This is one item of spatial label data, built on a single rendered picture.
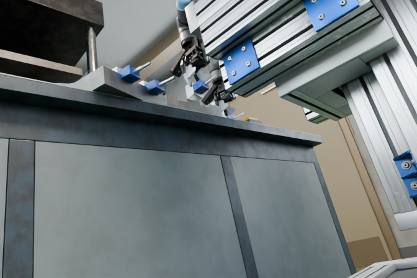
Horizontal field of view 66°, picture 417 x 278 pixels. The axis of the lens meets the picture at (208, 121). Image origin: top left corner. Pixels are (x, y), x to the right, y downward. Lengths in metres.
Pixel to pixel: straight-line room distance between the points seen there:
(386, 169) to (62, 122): 0.76
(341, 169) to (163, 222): 2.62
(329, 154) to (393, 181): 2.60
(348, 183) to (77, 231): 2.81
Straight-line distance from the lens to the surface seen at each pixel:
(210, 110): 1.21
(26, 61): 1.99
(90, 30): 2.17
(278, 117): 3.69
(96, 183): 0.83
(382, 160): 0.81
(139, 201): 0.87
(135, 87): 0.93
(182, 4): 1.26
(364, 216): 3.28
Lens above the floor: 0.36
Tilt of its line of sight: 23 degrees up
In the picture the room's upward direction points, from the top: 12 degrees counter-clockwise
